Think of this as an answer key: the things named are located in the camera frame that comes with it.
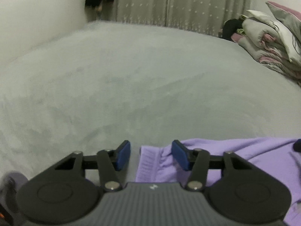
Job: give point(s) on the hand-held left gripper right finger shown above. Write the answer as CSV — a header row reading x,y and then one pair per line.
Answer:
x,y
180,155

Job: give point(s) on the grey bed blanket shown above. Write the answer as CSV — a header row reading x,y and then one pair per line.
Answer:
x,y
117,87

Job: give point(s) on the black cloth bundle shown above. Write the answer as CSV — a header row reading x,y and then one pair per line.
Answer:
x,y
231,28

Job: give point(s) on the purple shirt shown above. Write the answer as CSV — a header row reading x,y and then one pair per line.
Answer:
x,y
265,160

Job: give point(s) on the grey and pink pillow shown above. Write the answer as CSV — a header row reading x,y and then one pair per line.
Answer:
x,y
289,23

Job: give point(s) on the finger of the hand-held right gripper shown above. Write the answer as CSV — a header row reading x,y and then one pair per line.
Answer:
x,y
298,146

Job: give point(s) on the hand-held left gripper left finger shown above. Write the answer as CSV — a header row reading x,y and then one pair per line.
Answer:
x,y
123,155

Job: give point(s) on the grey star-patterned curtain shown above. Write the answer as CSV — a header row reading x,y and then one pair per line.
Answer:
x,y
188,4

